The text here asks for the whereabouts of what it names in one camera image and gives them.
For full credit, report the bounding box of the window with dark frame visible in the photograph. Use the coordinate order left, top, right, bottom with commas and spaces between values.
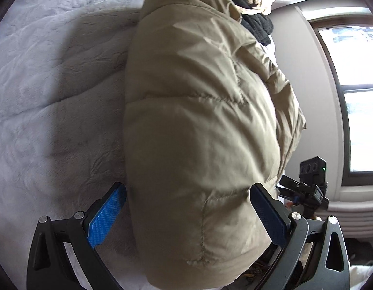
311, 16, 373, 187

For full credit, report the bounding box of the beige puffer jacket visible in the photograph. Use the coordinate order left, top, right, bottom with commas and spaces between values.
124, 0, 306, 289

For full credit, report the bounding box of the black hooded garment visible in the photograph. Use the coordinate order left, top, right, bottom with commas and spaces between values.
232, 0, 274, 46

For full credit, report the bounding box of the grey plush bed blanket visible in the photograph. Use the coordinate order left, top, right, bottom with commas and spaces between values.
0, 0, 144, 289

